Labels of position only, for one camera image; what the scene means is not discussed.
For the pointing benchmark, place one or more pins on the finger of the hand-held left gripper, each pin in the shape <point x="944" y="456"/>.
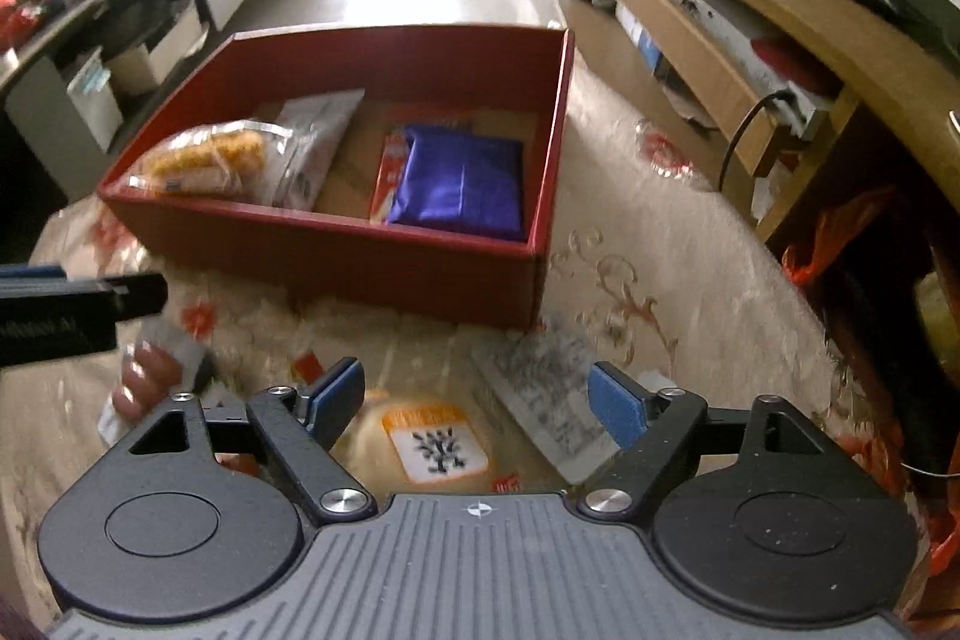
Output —
<point x="90" y="295"/>

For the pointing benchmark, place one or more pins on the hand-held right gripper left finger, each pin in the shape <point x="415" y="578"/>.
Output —
<point x="337" y="400"/>

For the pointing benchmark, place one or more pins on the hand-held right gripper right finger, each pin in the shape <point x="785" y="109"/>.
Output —
<point x="615" y="404"/>

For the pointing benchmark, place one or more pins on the silver wafer packet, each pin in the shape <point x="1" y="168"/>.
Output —
<point x="315" y="130"/>
<point x="547" y="400"/>

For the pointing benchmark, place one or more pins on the white printed snack packet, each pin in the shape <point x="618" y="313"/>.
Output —
<point x="146" y="377"/>

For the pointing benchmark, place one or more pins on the clear bun bag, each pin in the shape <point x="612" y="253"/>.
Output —
<point x="435" y="445"/>

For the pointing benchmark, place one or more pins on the red cardboard box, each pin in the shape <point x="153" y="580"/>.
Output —
<point x="420" y="280"/>

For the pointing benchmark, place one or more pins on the clear bag of yellow crackers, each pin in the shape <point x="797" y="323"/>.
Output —
<point x="202" y="156"/>

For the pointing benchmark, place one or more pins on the red snack packet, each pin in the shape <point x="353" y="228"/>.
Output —
<point x="390" y="175"/>

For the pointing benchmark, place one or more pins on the blue snack packet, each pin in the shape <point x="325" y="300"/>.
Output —
<point x="457" y="183"/>

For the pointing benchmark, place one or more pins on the floral tablecloth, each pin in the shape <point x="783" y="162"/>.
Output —
<point x="675" y="310"/>

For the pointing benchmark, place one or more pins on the white plastic bin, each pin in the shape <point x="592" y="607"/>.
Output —
<point x="94" y="100"/>

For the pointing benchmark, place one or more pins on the white cardboard box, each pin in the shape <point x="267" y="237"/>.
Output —
<point x="157" y="51"/>

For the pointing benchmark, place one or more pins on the orange plastic bag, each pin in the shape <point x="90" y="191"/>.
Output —
<point x="825" y="227"/>

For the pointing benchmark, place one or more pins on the red plastic bag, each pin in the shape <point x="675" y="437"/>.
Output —
<point x="19" y="10"/>

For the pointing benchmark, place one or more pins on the blue white box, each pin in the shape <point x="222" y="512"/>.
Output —
<point x="637" y="40"/>

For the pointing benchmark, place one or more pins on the red pouch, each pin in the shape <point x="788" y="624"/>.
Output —
<point x="787" y="59"/>

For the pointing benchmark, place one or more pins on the white media player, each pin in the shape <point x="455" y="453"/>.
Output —
<point x="720" y="18"/>

